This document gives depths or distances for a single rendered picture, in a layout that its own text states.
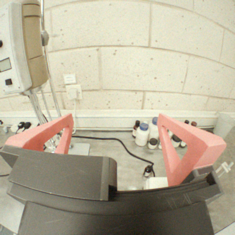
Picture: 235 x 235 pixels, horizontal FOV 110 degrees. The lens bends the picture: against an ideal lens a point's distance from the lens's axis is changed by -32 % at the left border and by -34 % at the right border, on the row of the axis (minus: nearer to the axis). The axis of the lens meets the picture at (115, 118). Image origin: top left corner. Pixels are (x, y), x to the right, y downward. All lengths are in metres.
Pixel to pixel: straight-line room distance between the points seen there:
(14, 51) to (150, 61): 0.53
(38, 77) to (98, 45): 0.34
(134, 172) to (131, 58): 0.51
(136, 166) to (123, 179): 0.09
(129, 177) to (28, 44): 0.56
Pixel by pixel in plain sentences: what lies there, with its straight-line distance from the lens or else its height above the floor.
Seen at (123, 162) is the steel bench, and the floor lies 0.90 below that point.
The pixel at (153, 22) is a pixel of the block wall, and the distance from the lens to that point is 0.61.
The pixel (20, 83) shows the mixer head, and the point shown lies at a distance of 0.28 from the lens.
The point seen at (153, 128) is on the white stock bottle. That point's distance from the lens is 0.61.
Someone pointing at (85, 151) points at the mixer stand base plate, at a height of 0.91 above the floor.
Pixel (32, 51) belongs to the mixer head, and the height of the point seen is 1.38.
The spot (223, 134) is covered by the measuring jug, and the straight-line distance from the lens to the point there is 0.89.
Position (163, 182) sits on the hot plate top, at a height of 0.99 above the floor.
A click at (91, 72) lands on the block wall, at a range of 0.61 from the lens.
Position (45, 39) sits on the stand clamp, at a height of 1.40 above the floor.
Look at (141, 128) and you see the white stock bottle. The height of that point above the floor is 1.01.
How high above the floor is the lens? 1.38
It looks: 37 degrees down
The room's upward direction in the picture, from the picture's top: straight up
